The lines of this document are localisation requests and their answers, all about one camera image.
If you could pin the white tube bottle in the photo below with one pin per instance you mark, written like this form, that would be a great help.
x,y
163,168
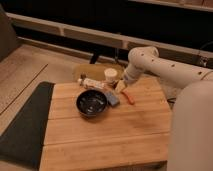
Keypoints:
x,y
90,83

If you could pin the black bowl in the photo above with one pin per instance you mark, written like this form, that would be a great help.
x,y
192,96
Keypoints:
x,y
91,103

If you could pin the grey couch corner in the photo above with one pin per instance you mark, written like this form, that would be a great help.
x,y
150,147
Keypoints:
x,y
9,41

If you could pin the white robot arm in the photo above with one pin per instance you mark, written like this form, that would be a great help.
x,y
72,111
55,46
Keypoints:
x,y
191,131

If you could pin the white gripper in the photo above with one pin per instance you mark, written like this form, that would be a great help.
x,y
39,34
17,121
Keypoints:
x,y
120,86

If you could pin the dark floor mat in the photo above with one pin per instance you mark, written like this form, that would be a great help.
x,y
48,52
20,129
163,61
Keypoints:
x,y
23,139

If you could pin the orange carrot toy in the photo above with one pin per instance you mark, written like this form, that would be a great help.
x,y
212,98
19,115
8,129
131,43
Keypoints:
x,y
129,99

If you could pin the white cup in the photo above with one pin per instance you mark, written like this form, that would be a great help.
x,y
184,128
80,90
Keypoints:
x,y
110,75

